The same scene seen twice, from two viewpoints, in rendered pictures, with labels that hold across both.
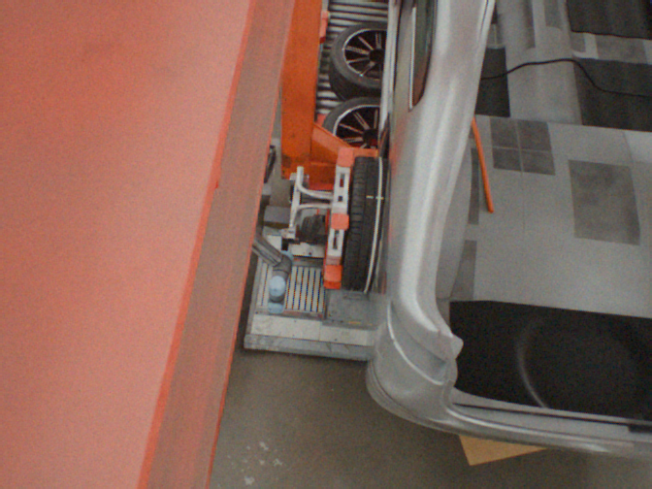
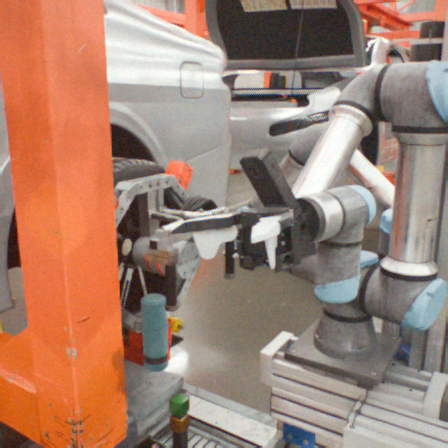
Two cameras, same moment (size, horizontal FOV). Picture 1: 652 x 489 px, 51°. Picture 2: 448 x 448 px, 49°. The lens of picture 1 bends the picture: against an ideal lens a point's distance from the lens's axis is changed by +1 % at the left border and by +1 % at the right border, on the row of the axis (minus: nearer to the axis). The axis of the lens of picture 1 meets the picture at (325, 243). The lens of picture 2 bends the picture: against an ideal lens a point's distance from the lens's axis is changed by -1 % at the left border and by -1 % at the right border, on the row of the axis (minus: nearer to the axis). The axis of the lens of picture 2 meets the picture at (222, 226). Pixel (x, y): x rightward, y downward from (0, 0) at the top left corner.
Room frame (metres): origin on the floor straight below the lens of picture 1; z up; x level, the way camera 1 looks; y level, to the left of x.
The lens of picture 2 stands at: (3.14, 1.13, 1.40)
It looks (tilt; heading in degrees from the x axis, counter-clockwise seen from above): 15 degrees down; 214
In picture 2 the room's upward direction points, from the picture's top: straight up
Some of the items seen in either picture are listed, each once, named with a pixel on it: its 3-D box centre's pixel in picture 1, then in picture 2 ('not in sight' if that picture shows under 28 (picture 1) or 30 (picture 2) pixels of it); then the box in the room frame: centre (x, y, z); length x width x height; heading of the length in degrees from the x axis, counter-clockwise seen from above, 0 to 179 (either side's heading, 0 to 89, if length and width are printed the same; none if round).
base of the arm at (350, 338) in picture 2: not in sight; (346, 325); (2.09, 0.77, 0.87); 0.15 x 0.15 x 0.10
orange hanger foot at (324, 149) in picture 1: (357, 156); (3, 346); (2.44, -0.12, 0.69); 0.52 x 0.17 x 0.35; 91
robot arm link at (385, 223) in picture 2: not in sight; (399, 231); (1.59, 0.76, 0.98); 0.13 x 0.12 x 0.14; 175
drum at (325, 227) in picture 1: (322, 219); (165, 255); (1.88, 0.03, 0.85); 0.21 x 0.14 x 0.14; 91
